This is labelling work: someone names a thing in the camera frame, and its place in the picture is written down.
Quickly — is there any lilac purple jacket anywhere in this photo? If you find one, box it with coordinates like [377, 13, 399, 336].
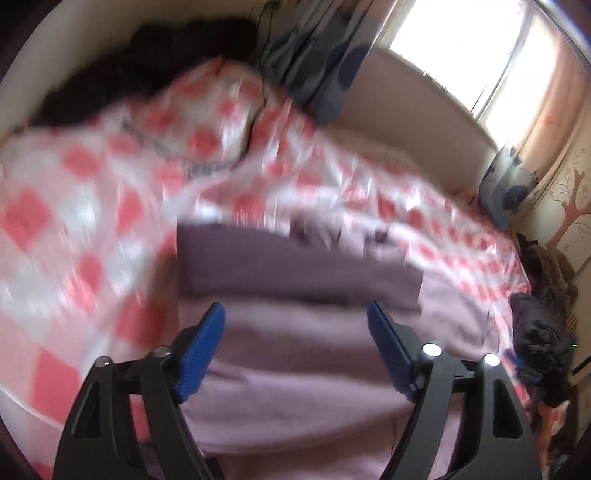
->
[177, 224, 499, 479]

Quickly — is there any white wardrobe with tree decal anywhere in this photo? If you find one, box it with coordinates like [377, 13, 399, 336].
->
[530, 133, 591, 273]

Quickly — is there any black charging cable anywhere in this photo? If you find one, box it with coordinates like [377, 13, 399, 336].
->
[239, 0, 283, 158]

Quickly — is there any pink checked plastic bed cover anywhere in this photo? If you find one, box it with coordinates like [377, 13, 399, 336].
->
[1, 59, 529, 479]

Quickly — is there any black clothes pile at headboard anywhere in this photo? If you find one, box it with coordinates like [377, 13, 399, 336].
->
[29, 17, 257, 127]

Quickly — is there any brown fur garment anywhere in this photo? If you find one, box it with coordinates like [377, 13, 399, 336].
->
[517, 234, 578, 310]

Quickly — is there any pink curtain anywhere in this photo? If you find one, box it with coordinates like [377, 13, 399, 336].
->
[519, 40, 590, 175]

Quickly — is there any black puffer jacket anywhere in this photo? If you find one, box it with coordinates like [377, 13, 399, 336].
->
[509, 293, 576, 408]

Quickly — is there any blue patterned curtain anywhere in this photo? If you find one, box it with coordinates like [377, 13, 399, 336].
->
[262, 1, 393, 125]

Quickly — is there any blue cartoon pillow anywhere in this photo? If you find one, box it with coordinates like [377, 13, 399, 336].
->
[478, 147, 539, 231]

